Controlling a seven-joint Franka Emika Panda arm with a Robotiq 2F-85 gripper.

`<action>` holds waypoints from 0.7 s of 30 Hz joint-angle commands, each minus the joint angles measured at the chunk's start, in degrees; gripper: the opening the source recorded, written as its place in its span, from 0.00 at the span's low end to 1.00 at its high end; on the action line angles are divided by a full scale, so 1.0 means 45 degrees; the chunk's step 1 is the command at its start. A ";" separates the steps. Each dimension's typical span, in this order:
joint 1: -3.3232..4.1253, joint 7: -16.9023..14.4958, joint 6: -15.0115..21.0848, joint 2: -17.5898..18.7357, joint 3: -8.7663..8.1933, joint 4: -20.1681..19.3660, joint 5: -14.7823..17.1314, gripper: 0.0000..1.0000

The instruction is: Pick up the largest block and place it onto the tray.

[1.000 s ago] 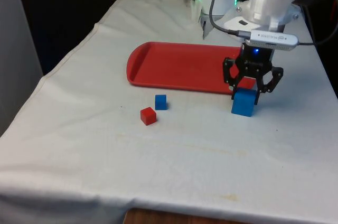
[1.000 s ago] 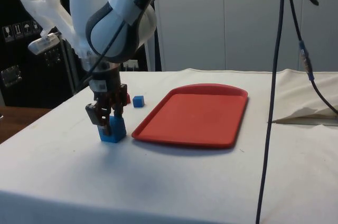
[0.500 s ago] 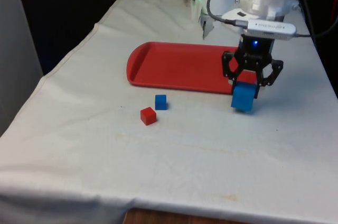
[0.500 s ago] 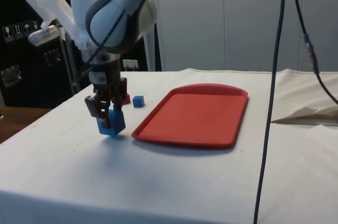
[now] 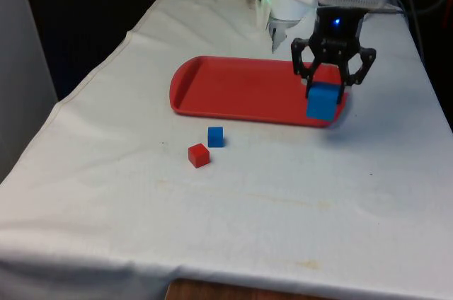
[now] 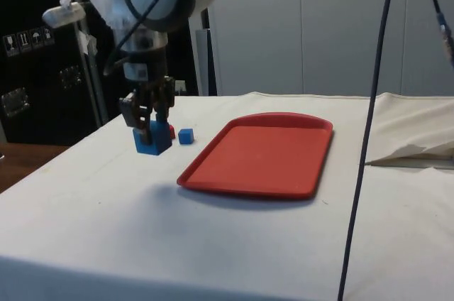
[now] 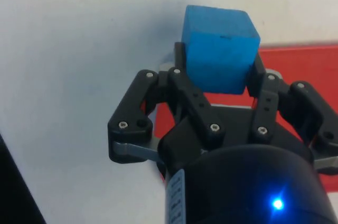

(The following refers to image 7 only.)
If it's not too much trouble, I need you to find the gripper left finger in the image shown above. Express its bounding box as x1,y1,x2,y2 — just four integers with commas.
107,41,226,164

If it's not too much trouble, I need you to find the red tray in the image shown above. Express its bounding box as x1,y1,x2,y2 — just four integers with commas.
155,40,338,193

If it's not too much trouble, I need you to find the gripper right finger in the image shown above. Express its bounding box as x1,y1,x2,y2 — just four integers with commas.
245,52,338,176

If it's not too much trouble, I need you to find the large blue cube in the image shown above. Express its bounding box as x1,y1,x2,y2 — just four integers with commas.
181,5,261,96

